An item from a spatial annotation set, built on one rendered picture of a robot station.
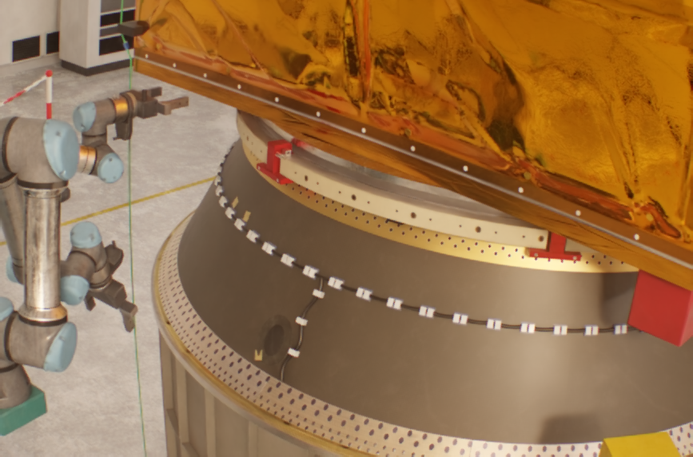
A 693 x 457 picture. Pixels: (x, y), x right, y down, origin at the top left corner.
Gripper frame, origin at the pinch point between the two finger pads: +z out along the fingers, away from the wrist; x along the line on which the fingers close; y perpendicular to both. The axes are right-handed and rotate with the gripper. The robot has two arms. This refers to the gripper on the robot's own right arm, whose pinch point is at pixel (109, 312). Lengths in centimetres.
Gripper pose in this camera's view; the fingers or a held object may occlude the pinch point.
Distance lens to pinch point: 247.2
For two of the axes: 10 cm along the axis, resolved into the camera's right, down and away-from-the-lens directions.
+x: 8.8, 3.4, -3.3
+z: 0.1, 6.8, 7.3
